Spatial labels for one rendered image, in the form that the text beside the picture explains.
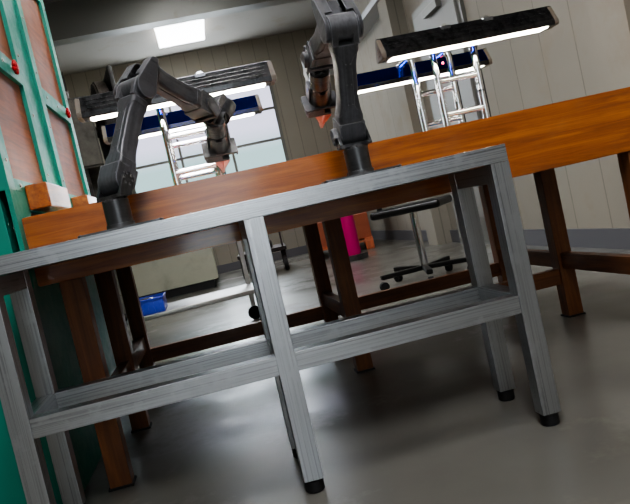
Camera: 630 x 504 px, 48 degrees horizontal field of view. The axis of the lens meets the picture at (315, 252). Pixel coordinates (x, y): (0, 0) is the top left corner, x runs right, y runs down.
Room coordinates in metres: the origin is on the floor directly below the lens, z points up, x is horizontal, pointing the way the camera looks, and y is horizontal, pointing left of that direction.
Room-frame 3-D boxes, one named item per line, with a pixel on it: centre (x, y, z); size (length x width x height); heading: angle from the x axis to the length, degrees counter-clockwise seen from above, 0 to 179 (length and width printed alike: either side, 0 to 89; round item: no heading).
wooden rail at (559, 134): (2.05, -0.16, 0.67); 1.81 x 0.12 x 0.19; 98
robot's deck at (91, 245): (2.00, 0.18, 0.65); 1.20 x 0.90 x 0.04; 98
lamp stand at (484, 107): (2.47, -0.65, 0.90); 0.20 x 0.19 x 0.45; 98
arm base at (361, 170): (1.79, -0.16, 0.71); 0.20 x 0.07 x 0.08; 98
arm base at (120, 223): (1.71, 0.44, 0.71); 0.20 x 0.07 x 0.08; 98
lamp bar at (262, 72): (2.26, 0.31, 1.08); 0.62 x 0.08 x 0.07; 98
